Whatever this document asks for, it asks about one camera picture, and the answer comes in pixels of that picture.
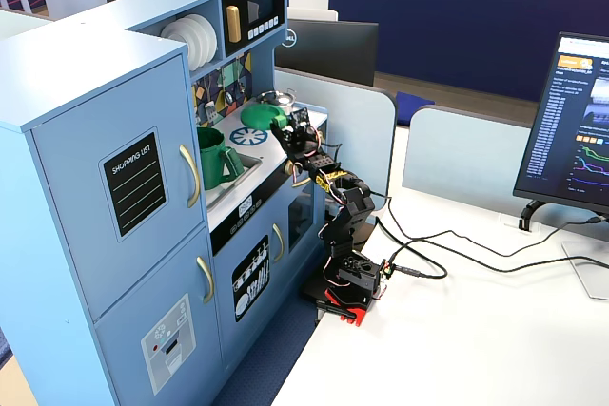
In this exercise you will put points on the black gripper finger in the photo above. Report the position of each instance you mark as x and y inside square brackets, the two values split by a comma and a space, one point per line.
[291, 132]
[281, 137]

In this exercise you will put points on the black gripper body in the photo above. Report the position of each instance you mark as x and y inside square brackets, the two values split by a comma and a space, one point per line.
[288, 138]

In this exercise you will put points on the green pitcher lid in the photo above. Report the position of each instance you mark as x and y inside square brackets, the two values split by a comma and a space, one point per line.
[259, 116]

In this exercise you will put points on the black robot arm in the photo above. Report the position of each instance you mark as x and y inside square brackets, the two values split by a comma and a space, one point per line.
[354, 216]

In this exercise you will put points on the gold stove knob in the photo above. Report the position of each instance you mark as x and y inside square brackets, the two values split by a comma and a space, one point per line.
[323, 132]
[288, 168]

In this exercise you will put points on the steel toy pot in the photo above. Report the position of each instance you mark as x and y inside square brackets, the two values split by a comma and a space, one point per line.
[278, 96]

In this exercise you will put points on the light blue desk divider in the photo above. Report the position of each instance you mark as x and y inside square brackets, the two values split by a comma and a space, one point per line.
[461, 154]
[352, 140]

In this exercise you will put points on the grey toy sink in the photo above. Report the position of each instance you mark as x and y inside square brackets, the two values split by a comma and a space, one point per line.
[247, 170]

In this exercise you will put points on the hanging toy ladle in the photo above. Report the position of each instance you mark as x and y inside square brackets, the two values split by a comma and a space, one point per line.
[229, 98]

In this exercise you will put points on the green plastic pitcher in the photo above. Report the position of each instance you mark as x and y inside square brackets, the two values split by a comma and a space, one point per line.
[214, 168]

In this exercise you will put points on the hanging toy spatula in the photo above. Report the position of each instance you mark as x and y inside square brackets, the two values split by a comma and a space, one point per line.
[210, 112]

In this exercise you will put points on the black Dell monitor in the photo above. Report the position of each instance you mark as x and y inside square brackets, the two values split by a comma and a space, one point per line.
[333, 52]

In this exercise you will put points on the navy blue chair seat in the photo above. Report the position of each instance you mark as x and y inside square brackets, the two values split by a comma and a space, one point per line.
[411, 104]

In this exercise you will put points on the white toy plate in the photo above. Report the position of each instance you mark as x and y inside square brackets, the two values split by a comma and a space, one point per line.
[214, 41]
[198, 44]
[206, 42]
[176, 34]

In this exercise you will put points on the black toy microwave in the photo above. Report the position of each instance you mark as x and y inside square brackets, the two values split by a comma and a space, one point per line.
[266, 9]

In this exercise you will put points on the red table clamp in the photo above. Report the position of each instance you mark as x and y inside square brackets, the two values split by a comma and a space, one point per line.
[354, 311]

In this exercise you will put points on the blue toy kitchen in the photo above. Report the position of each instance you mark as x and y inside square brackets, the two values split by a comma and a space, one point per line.
[95, 163]

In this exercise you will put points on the lit computer monitor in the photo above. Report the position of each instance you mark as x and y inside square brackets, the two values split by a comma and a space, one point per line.
[566, 130]

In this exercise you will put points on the grey monitor stand base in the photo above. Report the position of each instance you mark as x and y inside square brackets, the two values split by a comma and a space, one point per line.
[587, 268]

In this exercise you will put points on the small wrist camera board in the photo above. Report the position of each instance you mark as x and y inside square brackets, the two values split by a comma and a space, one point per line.
[300, 120]

